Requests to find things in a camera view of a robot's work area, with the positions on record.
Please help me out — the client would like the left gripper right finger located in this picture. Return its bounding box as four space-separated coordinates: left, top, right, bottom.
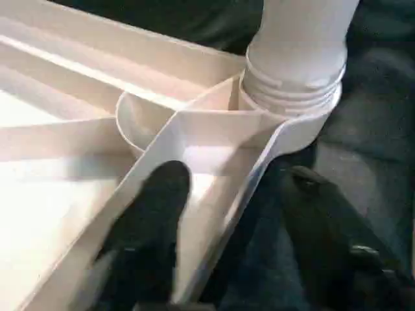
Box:
281 165 415 311

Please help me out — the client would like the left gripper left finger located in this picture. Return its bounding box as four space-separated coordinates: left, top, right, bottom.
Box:
92 160 193 311

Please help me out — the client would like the white plastic table top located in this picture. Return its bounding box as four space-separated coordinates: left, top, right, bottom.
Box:
0 0 344 311

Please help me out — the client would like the white plastic table leg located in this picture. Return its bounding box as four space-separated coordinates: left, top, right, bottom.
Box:
239 0 360 115

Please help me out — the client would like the black work mat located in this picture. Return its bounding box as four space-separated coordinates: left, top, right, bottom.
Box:
58 0 415 311

